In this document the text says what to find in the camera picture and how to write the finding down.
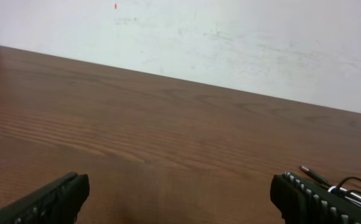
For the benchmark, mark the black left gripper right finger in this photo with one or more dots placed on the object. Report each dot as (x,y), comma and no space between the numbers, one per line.
(303,201)

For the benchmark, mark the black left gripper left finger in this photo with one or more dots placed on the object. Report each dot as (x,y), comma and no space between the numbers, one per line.
(58,202)

